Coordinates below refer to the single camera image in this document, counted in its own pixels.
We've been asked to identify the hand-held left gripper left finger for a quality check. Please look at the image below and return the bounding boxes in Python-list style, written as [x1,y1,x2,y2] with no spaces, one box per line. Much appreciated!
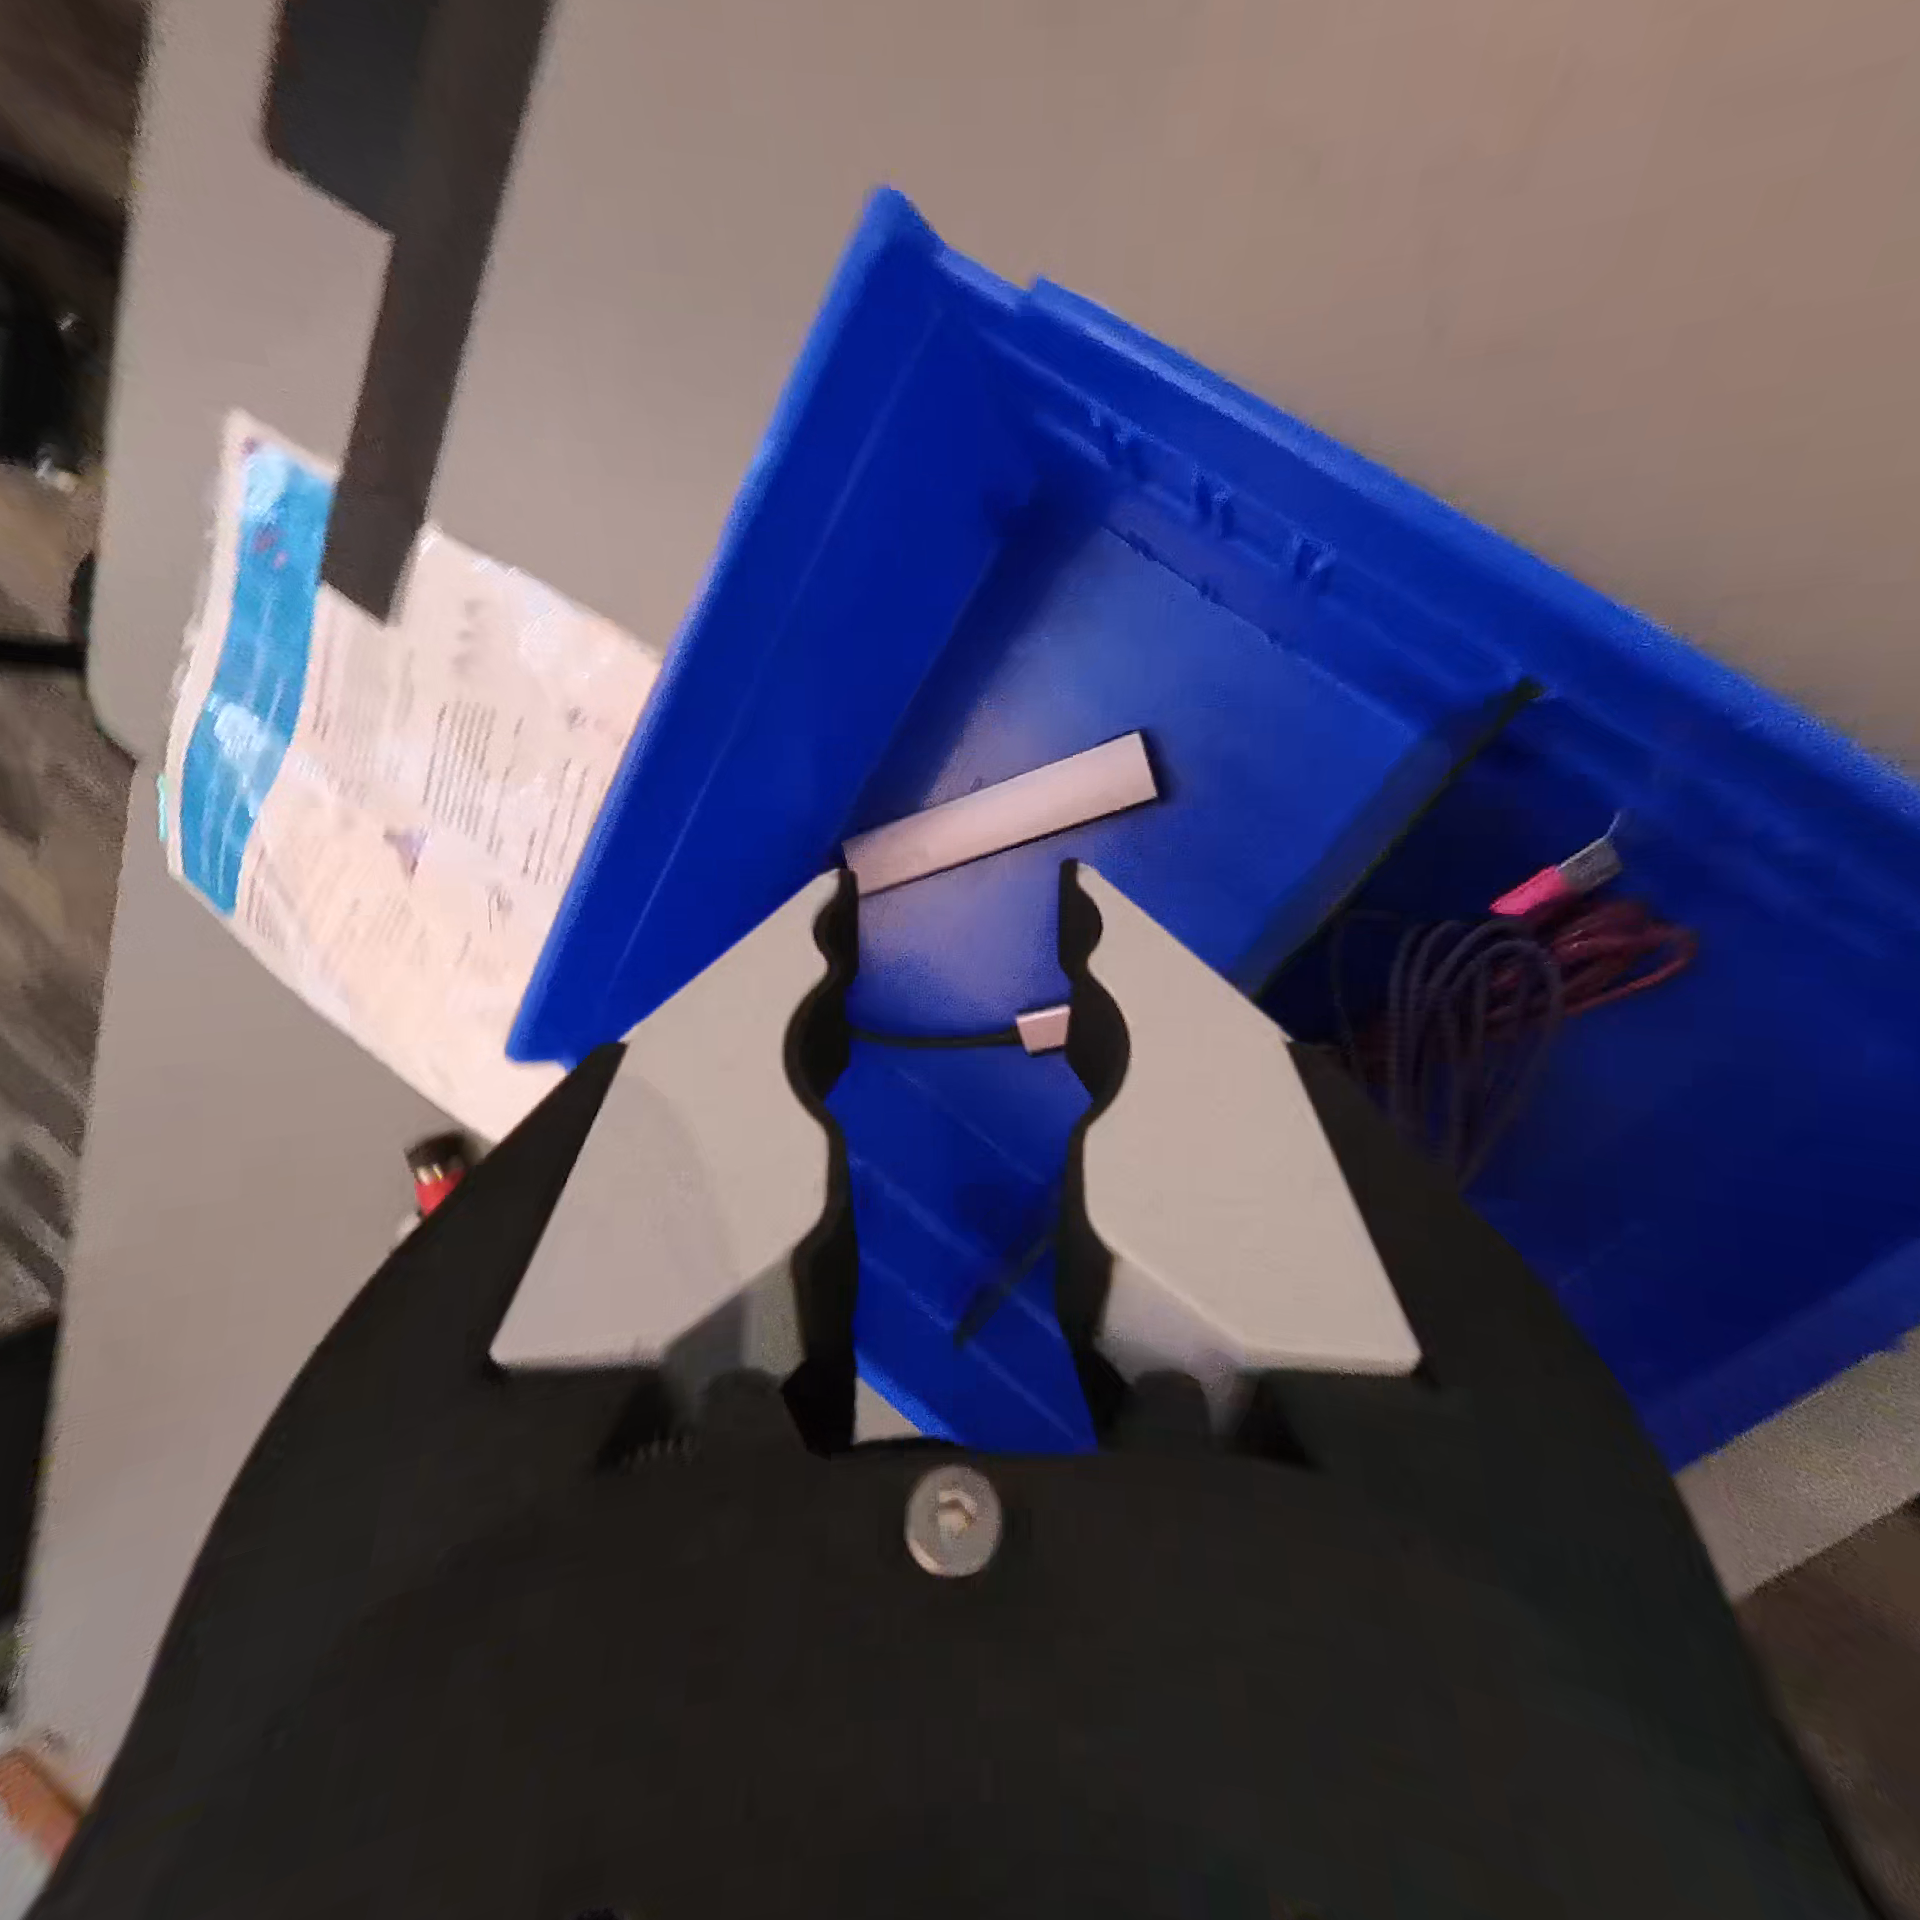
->
[490,872,860,1374]

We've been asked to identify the pink braided usb-c cable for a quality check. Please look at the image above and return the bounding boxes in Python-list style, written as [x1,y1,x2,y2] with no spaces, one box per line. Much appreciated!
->
[1485,816,1700,1037]

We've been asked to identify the blue plastic bin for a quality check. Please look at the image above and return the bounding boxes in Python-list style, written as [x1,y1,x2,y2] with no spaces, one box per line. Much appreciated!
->
[506,182,1920,1474]

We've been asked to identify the printed paper sheet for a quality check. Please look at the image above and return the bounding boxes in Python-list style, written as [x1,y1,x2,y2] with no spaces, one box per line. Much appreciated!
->
[161,408,665,1145]

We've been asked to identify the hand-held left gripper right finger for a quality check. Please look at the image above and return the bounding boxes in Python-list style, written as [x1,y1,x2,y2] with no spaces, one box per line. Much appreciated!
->
[1062,861,1420,1374]

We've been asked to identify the purple braided usb-c cable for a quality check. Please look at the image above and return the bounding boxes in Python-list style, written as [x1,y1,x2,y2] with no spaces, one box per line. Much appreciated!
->
[1328,915,1560,1187]

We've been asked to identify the grey usb hub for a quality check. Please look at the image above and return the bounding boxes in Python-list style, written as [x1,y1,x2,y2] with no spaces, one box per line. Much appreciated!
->
[838,730,1162,902]

